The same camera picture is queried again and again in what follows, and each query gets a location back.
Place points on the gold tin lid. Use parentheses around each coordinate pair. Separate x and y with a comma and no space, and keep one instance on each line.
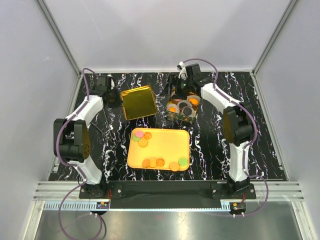
(138,102)

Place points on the orange swirl cookie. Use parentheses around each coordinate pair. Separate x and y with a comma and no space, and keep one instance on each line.
(147,135)
(160,162)

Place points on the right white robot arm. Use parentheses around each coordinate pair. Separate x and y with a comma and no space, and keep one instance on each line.
(239,127)

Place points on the aluminium frame post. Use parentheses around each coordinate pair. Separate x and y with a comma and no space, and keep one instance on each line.
(59,37)
(276,33)

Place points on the yellow serving tray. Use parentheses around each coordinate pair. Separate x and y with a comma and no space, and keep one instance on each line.
(167,144)

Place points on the orange swirl cookie top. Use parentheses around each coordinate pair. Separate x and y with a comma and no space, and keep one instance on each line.
(147,135)

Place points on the left aluminium frame post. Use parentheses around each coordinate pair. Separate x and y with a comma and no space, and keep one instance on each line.
(59,37)

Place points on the orange swirl cookie bottom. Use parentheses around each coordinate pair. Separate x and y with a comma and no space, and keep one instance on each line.
(160,162)

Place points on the white paper cup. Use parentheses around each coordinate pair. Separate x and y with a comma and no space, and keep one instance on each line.
(173,105)
(185,100)
(191,116)
(194,96)

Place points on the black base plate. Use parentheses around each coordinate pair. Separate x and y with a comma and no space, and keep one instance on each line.
(188,192)

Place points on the white paper cup centre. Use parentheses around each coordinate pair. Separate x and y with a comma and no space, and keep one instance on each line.
(185,100)

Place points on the white paper cup front right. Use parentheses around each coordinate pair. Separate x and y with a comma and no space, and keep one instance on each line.
(191,116)

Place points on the metal serving tongs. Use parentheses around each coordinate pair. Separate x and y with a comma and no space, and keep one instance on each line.
(102,124)

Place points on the round tan biscuit bottom right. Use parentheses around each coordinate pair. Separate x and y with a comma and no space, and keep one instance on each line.
(174,166)

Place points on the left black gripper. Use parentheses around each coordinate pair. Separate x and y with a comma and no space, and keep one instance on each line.
(116,104)

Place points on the green sandwich cookie top left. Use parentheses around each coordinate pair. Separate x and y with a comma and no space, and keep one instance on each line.
(135,138)

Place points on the white paper cup back right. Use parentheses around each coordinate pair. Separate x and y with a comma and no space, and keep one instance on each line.
(194,96)

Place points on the orange fish cookie top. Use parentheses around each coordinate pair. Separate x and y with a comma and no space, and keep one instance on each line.
(193,101)

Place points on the orange fish cookie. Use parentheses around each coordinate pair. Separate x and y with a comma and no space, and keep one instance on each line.
(193,101)
(172,109)

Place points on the green sandwich cookie bottom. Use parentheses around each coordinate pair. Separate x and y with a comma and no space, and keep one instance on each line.
(183,161)

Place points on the orange shell cookie bottom left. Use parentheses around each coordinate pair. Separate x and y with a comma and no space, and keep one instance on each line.
(145,163)

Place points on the green sandwich cookie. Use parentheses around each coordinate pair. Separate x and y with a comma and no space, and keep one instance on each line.
(135,138)
(183,161)

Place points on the black sandwich cookie bottom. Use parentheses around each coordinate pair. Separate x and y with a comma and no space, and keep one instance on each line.
(188,111)

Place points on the round tan biscuit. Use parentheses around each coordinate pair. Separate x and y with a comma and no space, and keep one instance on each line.
(174,166)
(152,162)
(143,142)

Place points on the right aluminium frame post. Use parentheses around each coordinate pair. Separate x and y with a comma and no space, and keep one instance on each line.
(276,33)

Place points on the green gold cookie tin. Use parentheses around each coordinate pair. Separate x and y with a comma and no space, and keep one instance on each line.
(180,118)

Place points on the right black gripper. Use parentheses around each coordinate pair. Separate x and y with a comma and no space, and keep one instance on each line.
(174,81)

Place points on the round tan biscuit top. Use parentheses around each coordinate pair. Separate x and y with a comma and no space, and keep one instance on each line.
(143,142)

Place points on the black sandwich cookie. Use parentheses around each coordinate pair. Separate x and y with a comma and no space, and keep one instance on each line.
(182,104)
(188,111)

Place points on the white paper cup front left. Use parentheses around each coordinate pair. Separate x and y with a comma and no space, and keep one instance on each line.
(173,105)

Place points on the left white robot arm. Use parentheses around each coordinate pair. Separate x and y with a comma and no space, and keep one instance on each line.
(71,138)

